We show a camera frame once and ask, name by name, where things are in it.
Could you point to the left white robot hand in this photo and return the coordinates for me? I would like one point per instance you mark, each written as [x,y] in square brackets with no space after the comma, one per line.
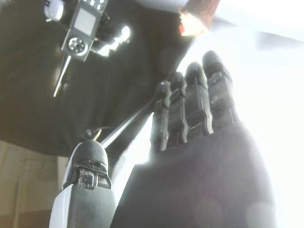
[190,185]

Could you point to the black handheld device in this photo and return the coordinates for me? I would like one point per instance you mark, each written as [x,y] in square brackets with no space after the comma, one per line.
[83,23]

